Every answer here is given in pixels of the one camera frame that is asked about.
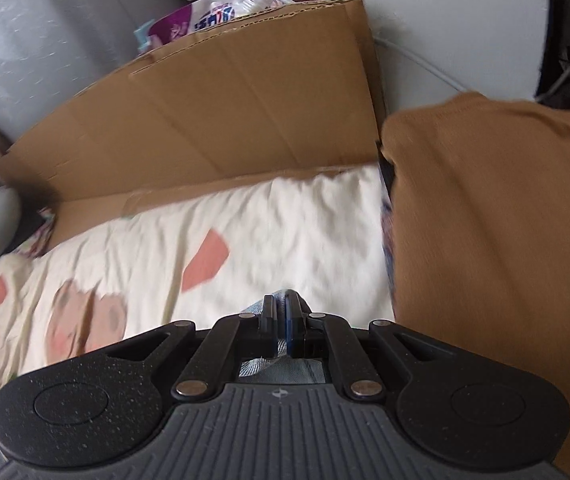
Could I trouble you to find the cream bear print bed sheet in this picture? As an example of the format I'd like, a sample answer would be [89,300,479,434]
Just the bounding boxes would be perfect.
[0,162,398,401]

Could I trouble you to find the colourful patterned cloth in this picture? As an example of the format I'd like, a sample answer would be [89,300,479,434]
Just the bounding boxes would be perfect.
[20,207,58,256]

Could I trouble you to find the white panel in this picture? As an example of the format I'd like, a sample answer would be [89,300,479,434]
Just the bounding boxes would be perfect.
[310,0,550,111]

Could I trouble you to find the purple white plastic bag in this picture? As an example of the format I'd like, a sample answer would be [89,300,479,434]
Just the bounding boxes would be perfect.
[135,0,290,53]

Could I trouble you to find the white cable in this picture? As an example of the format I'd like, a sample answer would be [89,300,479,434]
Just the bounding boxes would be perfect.
[375,35,466,96]

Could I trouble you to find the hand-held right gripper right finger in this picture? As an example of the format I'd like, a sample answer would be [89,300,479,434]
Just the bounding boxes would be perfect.
[280,290,446,401]

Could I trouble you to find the flattened brown cardboard sheet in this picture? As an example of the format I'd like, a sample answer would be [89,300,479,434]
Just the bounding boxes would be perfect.
[0,0,390,256]

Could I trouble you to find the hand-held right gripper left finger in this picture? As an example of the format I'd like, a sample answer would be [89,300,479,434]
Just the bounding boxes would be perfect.
[107,295,280,401]

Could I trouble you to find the blue denim pants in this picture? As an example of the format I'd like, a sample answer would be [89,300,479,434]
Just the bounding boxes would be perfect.
[237,287,328,386]

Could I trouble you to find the grey plastic wrapped mattress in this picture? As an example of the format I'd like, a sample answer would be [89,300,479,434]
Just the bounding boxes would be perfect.
[0,0,190,146]

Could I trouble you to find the black flat item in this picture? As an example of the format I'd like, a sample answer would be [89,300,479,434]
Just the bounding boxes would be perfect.
[12,200,48,251]

